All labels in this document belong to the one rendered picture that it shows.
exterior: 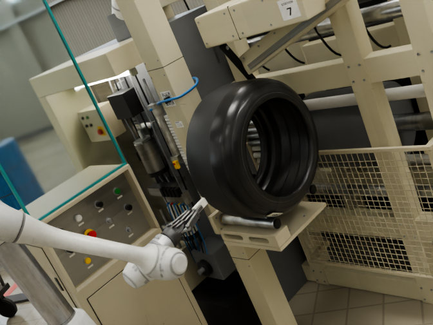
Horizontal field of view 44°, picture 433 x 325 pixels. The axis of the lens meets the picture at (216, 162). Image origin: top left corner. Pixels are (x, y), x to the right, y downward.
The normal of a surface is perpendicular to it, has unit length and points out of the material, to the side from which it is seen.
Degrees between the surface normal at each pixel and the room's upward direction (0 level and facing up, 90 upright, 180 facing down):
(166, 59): 90
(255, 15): 90
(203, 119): 38
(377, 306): 0
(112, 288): 90
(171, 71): 90
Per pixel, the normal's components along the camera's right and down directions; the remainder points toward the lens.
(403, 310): -0.38, -0.87
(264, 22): -0.65, 0.49
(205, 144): -0.75, -0.04
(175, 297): 0.66, -0.02
